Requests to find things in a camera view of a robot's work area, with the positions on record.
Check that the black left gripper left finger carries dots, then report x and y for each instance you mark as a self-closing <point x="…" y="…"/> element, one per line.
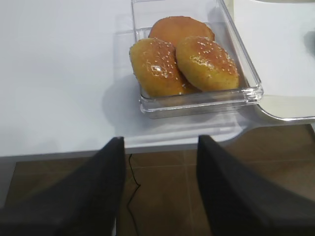
<point x="84" y="203"/>

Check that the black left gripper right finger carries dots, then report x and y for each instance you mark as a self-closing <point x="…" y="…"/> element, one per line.
<point x="239" y="202"/>

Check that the right sesame top bun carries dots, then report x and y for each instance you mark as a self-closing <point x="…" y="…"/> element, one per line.
<point x="206" y="64"/>

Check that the sesame bun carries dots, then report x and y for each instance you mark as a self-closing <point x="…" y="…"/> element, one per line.
<point x="155" y="67"/>
<point x="206" y="64"/>

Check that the clear bun container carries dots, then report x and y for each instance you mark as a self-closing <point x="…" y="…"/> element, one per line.
<point x="215" y="14"/>

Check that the left sesame top bun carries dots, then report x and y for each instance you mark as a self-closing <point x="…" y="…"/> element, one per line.
<point x="155" y="67"/>

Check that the white metal tray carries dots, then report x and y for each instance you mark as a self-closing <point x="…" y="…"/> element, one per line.
<point x="280" y="39"/>

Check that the plain bottom bun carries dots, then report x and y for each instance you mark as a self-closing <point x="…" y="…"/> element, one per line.
<point x="173" y="29"/>

